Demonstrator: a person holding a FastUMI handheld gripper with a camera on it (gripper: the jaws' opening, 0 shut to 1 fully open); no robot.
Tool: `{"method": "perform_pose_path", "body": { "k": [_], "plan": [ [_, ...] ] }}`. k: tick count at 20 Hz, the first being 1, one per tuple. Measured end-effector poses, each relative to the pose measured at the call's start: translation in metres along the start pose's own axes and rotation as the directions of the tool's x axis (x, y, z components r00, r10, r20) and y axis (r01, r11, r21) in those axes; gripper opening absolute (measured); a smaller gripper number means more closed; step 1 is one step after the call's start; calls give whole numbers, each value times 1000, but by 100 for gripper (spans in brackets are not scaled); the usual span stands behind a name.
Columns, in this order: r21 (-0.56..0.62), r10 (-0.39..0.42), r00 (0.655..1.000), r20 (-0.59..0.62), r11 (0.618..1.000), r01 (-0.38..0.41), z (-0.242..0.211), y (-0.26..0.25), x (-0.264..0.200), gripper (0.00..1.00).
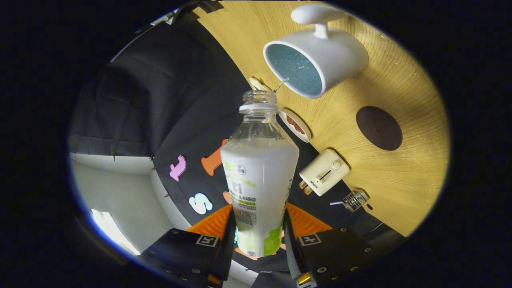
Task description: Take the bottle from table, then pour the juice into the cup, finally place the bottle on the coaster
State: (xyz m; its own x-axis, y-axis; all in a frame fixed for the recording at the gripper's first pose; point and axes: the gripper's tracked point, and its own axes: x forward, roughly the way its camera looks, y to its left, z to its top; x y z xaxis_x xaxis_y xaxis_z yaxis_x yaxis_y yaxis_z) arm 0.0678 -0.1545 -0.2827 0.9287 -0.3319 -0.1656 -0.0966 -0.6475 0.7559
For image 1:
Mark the wooden table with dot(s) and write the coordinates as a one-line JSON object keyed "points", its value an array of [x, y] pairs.
{"points": [[400, 180]]}

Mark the rectangular plate with food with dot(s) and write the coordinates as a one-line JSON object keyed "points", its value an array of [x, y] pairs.
{"points": [[258, 84]]}

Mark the small clear glass holder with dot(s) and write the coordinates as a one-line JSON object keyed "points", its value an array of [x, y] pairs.
{"points": [[356, 200]]}

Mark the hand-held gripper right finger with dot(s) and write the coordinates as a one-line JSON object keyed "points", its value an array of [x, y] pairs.
{"points": [[291, 256]]}

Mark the large ceiling light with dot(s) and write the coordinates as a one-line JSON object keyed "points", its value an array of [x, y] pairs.
{"points": [[114, 232]]}

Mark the thin straw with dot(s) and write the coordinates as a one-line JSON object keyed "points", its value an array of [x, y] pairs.
{"points": [[337, 203]]}

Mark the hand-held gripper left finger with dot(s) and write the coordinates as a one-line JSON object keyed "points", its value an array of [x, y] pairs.
{"points": [[224, 256]]}

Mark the clear bottle with white label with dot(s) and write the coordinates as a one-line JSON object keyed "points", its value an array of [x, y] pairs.
{"points": [[260, 180]]}

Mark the toast slice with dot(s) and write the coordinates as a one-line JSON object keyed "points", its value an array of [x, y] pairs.
{"points": [[308, 190], [302, 184]]}

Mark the white toaster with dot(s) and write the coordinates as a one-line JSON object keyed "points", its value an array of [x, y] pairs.
{"points": [[326, 170]]}

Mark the dark brown round coaster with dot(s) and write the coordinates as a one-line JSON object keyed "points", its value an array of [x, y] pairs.
{"points": [[379, 128]]}

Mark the round plate with brown food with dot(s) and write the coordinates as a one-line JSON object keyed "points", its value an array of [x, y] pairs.
{"points": [[295, 124]]}

